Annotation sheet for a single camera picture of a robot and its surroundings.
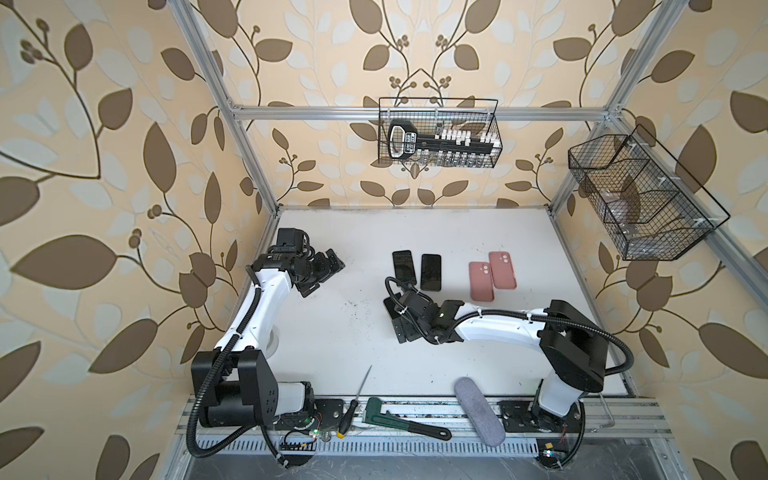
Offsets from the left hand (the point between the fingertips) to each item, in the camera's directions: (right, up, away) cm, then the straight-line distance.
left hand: (334, 269), depth 83 cm
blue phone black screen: (+29, -3, +17) cm, 34 cm away
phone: (+20, -1, +25) cm, 32 cm away
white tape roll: (-18, -21, 0) cm, 27 cm away
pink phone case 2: (+55, -3, +20) cm, 58 cm away
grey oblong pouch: (+38, -35, -12) cm, 53 cm away
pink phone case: (+46, -7, +16) cm, 49 cm away
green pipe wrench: (+12, -35, -9) cm, 38 cm away
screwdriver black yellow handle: (+6, -35, -8) cm, 36 cm away
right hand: (+21, -17, +3) cm, 27 cm away
